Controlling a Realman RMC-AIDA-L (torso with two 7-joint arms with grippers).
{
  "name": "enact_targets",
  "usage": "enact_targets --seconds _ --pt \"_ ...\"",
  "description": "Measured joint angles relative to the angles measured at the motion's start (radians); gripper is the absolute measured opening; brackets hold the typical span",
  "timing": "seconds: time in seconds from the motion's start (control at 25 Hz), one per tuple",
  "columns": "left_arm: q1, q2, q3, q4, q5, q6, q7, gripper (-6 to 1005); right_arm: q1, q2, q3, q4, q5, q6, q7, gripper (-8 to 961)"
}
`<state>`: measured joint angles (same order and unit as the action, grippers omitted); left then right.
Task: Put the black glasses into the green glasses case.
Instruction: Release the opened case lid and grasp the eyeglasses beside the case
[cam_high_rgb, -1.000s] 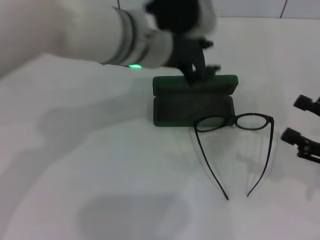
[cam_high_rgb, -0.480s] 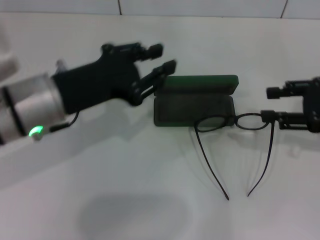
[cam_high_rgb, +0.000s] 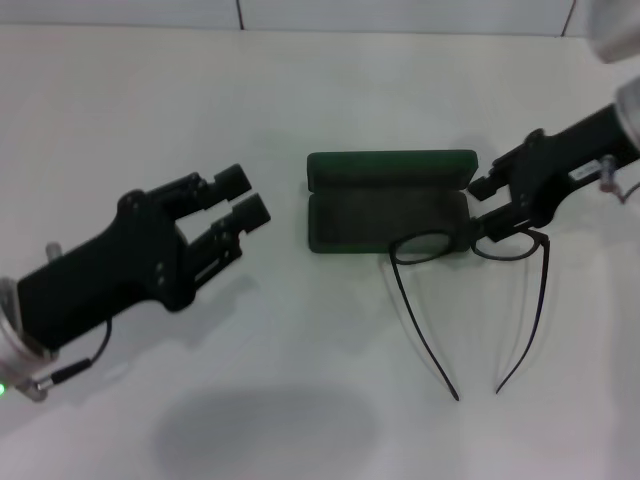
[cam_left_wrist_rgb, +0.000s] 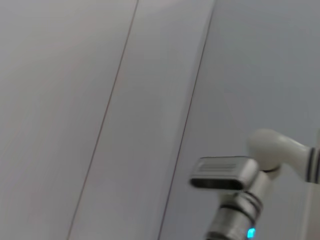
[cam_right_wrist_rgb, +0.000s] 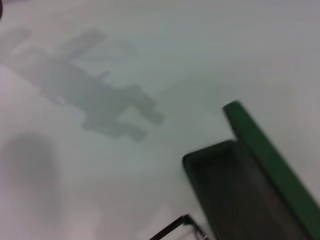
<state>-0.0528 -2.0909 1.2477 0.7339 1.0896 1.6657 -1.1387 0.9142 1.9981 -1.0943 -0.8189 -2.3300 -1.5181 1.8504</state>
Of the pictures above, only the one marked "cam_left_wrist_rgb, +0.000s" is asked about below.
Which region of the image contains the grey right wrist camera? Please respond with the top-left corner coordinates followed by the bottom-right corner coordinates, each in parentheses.
top-left (189, 156), bottom-right (260, 192)

